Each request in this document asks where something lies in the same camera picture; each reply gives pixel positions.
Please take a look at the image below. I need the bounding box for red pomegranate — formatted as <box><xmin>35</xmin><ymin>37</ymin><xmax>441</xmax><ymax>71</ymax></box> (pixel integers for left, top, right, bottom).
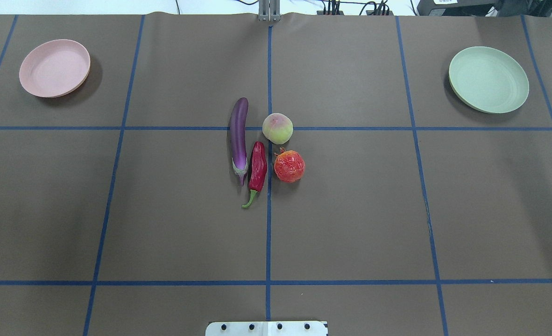
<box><xmin>274</xmin><ymin>147</ymin><xmax>306</xmax><ymax>183</ymax></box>

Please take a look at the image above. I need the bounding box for purple eggplant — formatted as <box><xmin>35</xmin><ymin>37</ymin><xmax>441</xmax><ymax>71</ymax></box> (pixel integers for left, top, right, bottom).
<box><xmin>229</xmin><ymin>97</ymin><xmax>248</xmax><ymax>186</ymax></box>

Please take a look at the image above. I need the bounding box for red chili pepper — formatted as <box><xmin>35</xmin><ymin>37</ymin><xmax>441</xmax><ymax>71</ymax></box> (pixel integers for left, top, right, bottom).
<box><xmin>241</xmin><ymin>141</ymin><xmax>268</xmax><ymax>209</ymax></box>

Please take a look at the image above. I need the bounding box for green pink peach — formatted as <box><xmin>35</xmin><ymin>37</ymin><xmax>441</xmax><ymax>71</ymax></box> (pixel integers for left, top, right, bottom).
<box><xmin>262</xmin><ymin>113</ymin><xmax>294</xmax><ymax>145</ymax></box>

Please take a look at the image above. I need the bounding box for brown table mat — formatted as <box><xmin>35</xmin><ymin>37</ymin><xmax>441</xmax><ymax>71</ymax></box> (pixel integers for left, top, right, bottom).
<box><xmin>0</xmin><ymin>13</ymin><xmax>552</xmax><ymax>336</ymax></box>

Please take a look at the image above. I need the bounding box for green plate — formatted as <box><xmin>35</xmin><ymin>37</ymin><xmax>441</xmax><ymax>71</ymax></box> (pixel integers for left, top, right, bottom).
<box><xmin>448</xmin><ymin>46</ymin><xmax>530</xmax><ymax>114</ymax></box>

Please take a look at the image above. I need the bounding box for pink plate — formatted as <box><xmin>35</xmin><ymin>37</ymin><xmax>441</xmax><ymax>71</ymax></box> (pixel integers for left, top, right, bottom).
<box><xmin>19</xmin><ymin>40</ymin><xmax>91</xmax><ymax>98</ymax></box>

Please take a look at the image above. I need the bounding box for aluminium frame post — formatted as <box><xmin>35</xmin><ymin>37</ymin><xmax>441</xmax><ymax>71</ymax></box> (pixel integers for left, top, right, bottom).
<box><xmin>258</xmin><ymin>0</ymin><xmax>282</xmax><ymax>22</ymax></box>

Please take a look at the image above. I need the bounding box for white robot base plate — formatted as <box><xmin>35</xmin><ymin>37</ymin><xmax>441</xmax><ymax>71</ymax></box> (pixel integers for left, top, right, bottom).
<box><xmin>205</xmin><ymin>321</ymin><xmax>329</xmax><ymax>336</ymax></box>

